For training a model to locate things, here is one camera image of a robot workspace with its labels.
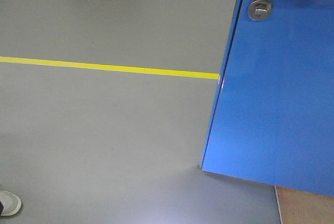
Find white sneaker front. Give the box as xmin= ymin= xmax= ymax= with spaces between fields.
xmin=1 ymin=191 xmax=22 ymax=217

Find wooden base platform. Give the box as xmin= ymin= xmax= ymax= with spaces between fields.
xmin=275 ymin=186 xmax=333 ymax=223

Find silver door lock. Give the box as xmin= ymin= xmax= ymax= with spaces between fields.
xmin=247 ymin=0 xmax=272 ymax=21

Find blue door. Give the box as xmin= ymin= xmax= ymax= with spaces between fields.
xmin=201 ymin=0 xmax=333 ymax=196

